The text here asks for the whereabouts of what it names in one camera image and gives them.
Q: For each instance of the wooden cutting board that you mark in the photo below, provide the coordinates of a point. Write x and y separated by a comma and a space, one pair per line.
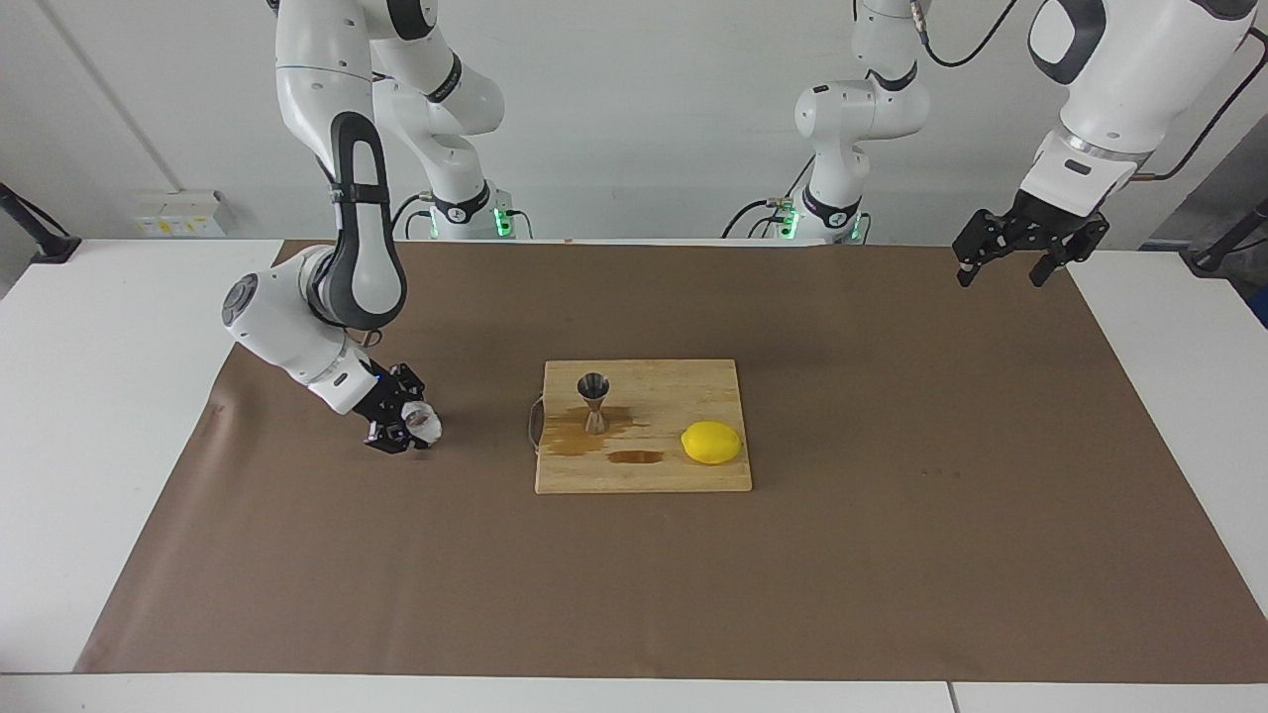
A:
644, 475

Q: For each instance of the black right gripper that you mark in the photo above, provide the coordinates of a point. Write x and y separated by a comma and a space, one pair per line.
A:
381, 406

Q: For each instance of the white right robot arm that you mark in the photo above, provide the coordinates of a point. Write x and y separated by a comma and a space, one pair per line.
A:
357, 228

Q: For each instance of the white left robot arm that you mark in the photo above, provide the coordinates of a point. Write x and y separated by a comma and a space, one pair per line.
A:
1139, 59

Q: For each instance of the brown paper table mat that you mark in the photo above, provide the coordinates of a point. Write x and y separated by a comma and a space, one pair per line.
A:
396, 574

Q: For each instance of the black clamp stand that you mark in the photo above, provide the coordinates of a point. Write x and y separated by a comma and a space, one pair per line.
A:
50, 246
1214, 257

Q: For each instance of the white wall socket box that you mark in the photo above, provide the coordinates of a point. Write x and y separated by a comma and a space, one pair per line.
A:
178, 218

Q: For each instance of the steel double jigger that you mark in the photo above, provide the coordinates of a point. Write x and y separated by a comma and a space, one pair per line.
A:
594, 421

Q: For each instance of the small clear glass cup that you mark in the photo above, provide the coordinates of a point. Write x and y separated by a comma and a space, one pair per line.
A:
428, 424

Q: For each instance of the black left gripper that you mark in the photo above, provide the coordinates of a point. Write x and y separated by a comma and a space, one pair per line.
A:
1055, 223

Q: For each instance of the yellow lemon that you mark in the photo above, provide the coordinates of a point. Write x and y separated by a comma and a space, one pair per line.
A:
711, 443

